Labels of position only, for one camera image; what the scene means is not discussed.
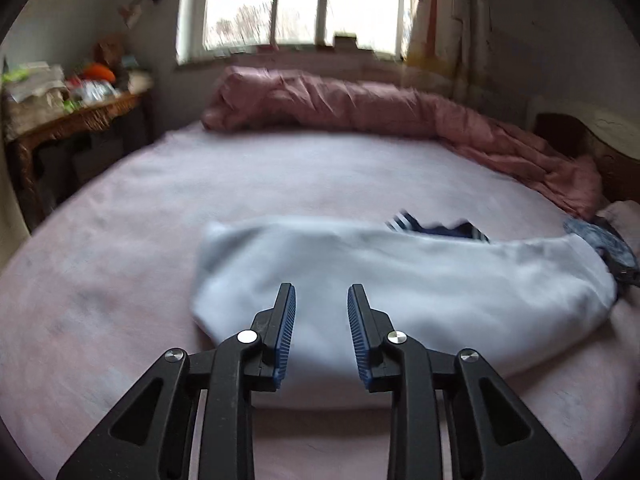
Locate light grey garment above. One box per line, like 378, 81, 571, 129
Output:
192, 210, 618, 381

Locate wall lamp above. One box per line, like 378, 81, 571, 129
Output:
117, 0, 166, 28

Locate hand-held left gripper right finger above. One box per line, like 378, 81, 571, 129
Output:
346, 283, 583, 480

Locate dark wooden headboard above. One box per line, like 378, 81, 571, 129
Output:
527, 95, 640, 166

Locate windowsill items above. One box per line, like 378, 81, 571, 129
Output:
327, 32, 376, 53

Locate window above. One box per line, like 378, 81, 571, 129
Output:
175, 0, 418, 66

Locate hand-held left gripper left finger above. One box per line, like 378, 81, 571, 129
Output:
56, 282, 297, 480

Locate pink pillow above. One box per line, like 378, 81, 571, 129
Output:
595, 200, 640, 243

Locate pink quilt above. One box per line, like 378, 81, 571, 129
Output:
200, 65, 603, 221

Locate yellow patterned curtain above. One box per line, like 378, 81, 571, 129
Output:
402, 0, 493, 106

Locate orange soft toy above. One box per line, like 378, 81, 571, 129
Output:
82, 62, 117, 83

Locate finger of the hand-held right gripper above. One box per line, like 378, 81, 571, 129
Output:
564, 217, 640, 267

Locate pile of table clutter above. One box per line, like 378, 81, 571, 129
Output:
0, 35, 153, 131

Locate carved wooden side table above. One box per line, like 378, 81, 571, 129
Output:
2, 87, 156, 231

